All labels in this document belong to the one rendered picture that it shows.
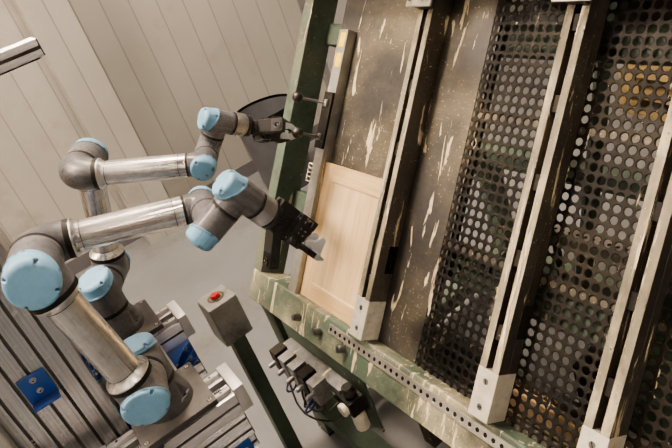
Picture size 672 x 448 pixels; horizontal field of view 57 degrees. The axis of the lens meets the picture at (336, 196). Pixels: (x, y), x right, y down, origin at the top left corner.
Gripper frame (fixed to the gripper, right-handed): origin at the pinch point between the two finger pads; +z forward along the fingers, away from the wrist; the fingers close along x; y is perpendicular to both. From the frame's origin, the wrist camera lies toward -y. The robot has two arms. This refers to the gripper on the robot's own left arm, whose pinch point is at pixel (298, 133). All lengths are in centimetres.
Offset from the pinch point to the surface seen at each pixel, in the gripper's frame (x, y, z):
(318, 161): 8.6, 1.1, 9.4
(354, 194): 22.5, -15.8, 11.7
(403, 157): 15.7, -44.2, 7.1
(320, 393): 87, -3, 7
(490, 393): 79, -73, 6
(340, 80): -18.2, -10.6, 10.5
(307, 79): -25.6, 12.3, 12.5
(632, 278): 52, -110, 6
